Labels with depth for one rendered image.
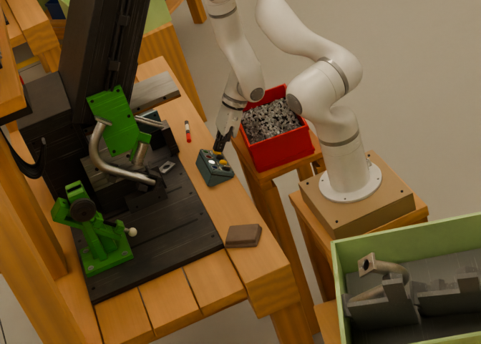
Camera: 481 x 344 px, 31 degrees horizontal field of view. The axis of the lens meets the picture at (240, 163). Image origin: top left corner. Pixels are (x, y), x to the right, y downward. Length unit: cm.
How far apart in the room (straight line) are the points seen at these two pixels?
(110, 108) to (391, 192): 91
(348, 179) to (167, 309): 64
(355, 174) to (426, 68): 234
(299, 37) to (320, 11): 327
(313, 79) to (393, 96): 233
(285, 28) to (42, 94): 96
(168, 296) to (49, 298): 38
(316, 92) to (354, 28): 304
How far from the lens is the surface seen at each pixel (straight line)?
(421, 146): 428
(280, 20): 241
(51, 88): 301
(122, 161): 287
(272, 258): 249
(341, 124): 244
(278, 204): 306
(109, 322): 255
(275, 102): 319
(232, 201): 274
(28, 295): 231
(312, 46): 242
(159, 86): 299
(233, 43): 270
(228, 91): 281
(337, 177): 256
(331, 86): 237
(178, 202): 282
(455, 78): 472
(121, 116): 281
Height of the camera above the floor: 254
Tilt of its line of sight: 35 degrees down
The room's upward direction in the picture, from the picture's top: 19 degrees counter-clockwise
